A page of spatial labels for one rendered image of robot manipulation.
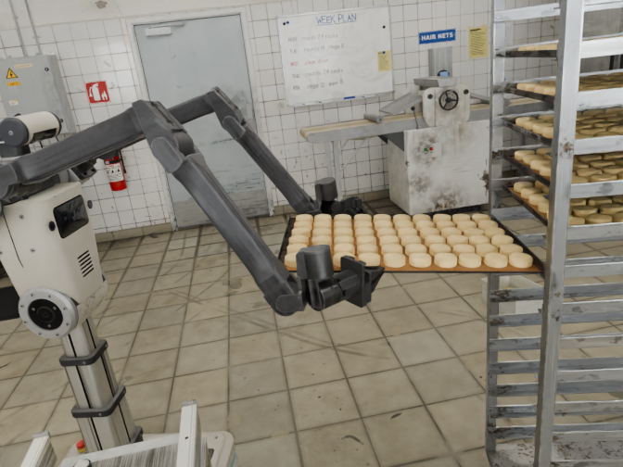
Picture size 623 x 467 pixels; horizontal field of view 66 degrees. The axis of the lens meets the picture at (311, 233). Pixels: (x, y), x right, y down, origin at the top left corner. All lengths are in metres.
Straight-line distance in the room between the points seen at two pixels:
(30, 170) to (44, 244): 0.29
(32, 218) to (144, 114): 0.50
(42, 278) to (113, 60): 3.87
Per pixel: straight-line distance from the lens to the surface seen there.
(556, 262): 1.12
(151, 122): 0.99
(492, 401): 1.87
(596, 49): 1.08
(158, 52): 5.11
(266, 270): 0.96
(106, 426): 1.71
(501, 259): 1.15
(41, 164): 1.14
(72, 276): 1.45
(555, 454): 2.05
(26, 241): 1.41
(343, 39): 5.16
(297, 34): 5.08
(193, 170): 0.97
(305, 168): 5.18
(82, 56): 5.21
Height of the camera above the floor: 1.54
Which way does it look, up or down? 20 degrees down
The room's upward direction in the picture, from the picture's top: 7 degrees counter-clockwise
